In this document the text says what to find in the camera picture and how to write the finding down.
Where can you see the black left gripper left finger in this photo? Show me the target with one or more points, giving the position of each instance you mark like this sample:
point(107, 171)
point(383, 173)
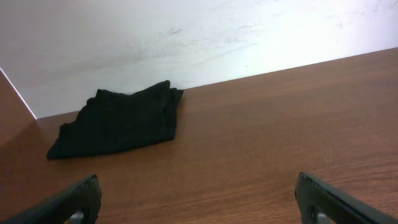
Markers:
point(78, 203)

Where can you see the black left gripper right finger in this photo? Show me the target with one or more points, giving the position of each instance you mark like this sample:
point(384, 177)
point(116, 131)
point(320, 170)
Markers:
point(320, 202)

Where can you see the black folded garment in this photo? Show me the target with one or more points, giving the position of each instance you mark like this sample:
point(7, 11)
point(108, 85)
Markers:
point(116, 122)

